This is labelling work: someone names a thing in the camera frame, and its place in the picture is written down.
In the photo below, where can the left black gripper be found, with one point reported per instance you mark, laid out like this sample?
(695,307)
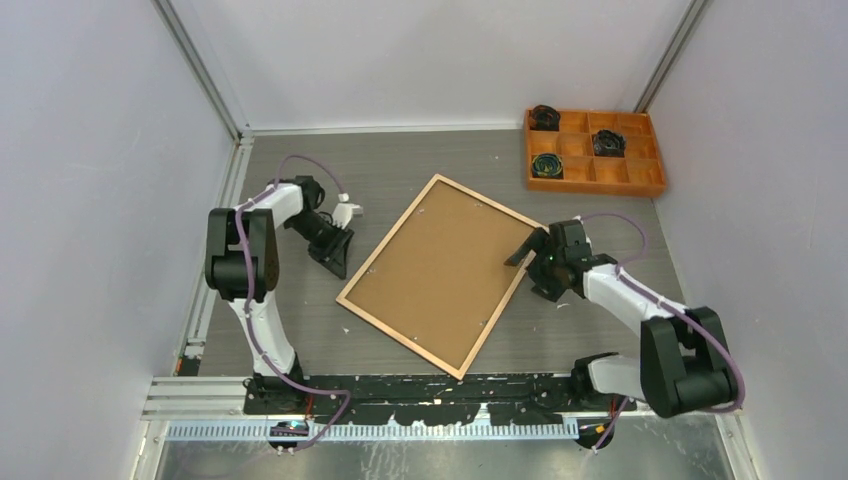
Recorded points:
(333,256)

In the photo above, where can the black tape roll middle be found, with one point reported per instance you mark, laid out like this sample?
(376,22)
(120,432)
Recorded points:
(608,143)

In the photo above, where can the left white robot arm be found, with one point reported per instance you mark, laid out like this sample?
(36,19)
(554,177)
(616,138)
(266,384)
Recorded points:
(242,265)

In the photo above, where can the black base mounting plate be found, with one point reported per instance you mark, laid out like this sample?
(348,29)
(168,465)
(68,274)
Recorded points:
(434,400)

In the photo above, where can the aluminium front rail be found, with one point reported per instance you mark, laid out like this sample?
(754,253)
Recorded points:
(211,408)

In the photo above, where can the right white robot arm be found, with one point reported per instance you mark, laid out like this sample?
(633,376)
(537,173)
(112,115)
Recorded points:
(683,364)

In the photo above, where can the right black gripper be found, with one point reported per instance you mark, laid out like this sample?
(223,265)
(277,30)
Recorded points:
(540,241)

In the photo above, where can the black green tape roll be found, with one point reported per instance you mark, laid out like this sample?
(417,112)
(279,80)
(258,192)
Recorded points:
(547,165)

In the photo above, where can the wooden picture frame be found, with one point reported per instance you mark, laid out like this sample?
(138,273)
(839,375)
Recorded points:
(371,311)

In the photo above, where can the black tape roll back left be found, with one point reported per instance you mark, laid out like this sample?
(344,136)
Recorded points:
(544,118)

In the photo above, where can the orange compartment tray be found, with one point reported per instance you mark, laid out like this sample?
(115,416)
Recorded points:
(640,173)

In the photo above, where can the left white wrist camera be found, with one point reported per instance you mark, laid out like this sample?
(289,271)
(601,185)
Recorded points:
(345,211)

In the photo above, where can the brown backing board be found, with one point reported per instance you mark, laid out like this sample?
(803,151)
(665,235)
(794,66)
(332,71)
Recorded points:
(437,278)

